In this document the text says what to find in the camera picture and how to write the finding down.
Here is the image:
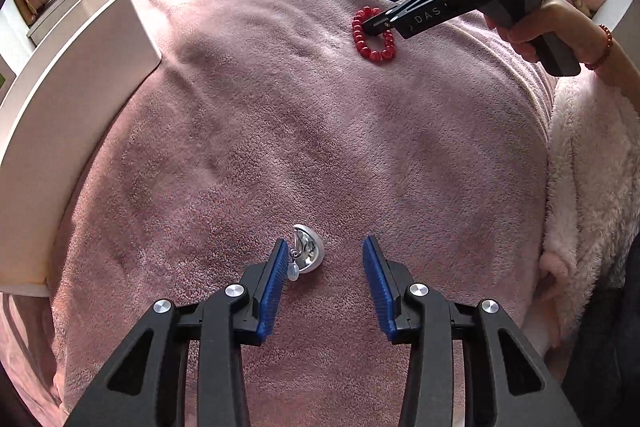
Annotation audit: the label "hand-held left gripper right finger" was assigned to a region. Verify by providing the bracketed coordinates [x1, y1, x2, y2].
[362, 234, 583, 427]

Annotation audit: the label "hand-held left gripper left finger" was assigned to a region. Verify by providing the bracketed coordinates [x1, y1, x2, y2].
[64, 238, 292, 427]

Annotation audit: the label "red bead bracelet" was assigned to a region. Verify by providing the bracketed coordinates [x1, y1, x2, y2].
[351, 6, 399, 64]

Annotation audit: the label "white headboard panel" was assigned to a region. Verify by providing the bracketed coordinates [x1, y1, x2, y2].
[0, 0, 164, 298]

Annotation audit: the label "person's right forearm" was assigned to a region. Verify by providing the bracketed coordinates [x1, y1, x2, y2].
[592, 29, 640, 114]

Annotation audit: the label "person's right hand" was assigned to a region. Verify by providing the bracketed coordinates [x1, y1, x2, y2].
[486, 0, 601, 68]

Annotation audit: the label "pink fleece blanket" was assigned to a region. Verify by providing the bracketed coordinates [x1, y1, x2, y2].
[0, 0, 561, 427]

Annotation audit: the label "thin red bead wristband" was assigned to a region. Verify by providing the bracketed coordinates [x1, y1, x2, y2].
[584, 24, 614, 72]

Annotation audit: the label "fluffy pink garment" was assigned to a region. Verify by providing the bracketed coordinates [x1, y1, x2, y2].
[520, 77, 640, 349]

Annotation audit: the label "dark trousers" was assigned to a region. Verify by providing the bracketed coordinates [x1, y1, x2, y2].
[545, 237, 640, 427]

